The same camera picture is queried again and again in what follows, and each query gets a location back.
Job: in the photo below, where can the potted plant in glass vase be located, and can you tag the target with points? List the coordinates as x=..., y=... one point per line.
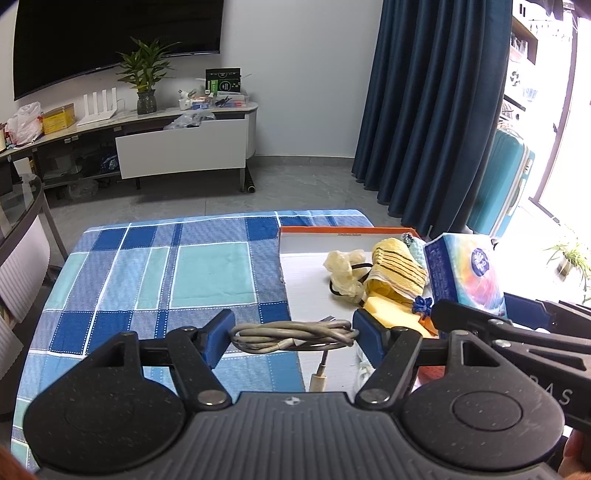
x=147, y=69

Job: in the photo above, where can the yellow box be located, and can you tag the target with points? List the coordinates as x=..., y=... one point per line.
x=59, y=119

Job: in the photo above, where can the clear plastic bags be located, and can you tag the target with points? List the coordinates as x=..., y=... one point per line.
x=189, y=121

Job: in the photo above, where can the blue patterned bag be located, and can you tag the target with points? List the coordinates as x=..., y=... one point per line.
x=108, y=164

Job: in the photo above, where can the black hair band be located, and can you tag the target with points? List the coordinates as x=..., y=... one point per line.
x=334, y=288

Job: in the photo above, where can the cream hair scrunchie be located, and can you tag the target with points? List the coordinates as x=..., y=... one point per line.
x=341, y=265

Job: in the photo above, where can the clutter of small items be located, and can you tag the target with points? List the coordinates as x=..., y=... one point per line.
x=217, y=100

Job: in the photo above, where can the orange yellow plush toy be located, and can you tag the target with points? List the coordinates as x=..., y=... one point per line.
x=427, y=326

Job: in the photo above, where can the small spider plant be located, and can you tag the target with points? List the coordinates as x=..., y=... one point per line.
x=570, y=256

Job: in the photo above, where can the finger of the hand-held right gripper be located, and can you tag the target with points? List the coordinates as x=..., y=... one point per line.
x=521, y=308
x=471, y=318

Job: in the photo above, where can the window shelf with jars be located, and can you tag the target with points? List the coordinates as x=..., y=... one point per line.
x=526, y=50

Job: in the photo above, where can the light blue crocheted pouch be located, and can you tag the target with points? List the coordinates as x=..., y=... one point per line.
x=413, y=244

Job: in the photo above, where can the colourful tissue packet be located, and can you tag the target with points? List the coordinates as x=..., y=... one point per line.
x=466, y=272

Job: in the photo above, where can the dark blue curtain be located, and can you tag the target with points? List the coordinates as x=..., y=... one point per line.
x=429, y=101

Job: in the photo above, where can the teal suitcase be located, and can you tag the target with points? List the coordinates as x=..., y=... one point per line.
x=503, y=184

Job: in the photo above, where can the white television cabinet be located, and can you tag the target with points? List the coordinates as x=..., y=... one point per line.
x=184, y=150

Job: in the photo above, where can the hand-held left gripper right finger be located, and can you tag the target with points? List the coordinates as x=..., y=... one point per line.
x=369, y=334

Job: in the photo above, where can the white cardboard box orange rim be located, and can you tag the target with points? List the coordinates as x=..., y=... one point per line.
x=309, y=286

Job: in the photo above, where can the blue checked tablecloth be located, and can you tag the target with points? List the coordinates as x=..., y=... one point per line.
x=184, y=277

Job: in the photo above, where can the black and green box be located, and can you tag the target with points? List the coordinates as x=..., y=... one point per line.
x=224, y=81

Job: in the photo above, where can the black roll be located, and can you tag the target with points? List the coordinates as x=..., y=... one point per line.
x=250, y=182

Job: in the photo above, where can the black television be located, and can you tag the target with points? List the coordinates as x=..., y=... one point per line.
x=115, y=37

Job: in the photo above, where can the person's right hand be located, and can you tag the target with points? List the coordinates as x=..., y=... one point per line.
x=579, y=457

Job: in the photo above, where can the yellow sponge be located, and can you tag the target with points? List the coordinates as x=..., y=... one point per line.
x=392, y=316

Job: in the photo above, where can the striped yellow towel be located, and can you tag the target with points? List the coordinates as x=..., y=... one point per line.
x=397, y=267

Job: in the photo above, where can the white router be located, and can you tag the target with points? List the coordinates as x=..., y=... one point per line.
x=97, y=113

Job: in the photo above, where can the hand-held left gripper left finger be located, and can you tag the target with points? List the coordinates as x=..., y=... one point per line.
x=219, y=337

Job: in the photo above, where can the white plastic bag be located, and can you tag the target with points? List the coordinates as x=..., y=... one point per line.
x=25, y=124

